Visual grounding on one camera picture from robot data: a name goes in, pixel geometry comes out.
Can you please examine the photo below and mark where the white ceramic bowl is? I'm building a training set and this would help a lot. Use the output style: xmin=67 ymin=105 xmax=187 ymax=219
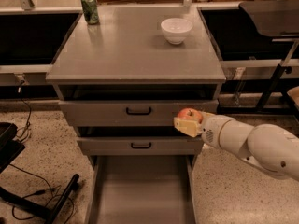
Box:
xmin=161 ymin=18 xmax=193 ymax=45

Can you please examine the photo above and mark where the green soda can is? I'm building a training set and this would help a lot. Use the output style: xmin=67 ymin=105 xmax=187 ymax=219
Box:
xmin=80 ymin=0 xmax=99 ymax=25

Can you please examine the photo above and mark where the grey drawer cabinet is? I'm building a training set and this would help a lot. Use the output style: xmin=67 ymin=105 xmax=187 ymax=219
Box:
xmin=46 ymin=4 xmax=227 ymax=173

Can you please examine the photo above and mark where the red apple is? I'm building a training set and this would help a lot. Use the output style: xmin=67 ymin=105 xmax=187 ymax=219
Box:
xmin=178 ymin=108 xmax=203 ymax=123

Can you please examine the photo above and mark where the grey middle drawer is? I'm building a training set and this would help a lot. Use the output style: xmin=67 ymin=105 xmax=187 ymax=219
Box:
xmin=77 ymin=136 xmax=204 ymax=156

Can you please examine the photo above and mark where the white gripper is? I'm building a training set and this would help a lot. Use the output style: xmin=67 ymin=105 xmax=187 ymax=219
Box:
xmin=174 ymin=111 xmax=234 ymax=149

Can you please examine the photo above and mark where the black table on right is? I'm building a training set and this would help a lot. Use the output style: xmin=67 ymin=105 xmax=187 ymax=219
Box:
xmin=238 ymin=0 xmax=299 ymax=113

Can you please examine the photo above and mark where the grey top drawer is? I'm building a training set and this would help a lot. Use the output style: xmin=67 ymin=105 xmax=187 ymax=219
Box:
xmin=59 ymin=101 xmax=218 ymax=127

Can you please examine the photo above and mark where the grey open bottom drawer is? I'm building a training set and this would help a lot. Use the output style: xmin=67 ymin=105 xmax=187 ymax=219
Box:
xmin=84 ymin=155 xmax=198 ymax=224

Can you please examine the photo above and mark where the black chair base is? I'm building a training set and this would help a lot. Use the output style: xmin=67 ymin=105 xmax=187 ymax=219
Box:
xmin=0 ymin=122 xmax=79 ymax=224

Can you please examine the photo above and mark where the black floor cable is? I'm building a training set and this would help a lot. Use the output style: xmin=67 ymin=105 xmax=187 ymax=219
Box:
xmin=8 ymin=163 xmax=76 ymax=224

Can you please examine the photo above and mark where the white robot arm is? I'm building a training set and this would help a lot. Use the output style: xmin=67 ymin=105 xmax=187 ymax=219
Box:
xmin=174 ymin=108 xmax=299 ymax=181

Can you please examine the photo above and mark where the black hanging cable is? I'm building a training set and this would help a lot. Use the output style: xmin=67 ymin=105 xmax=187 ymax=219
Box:
xmin=15 ymin=79 xmax=33 ymax=142

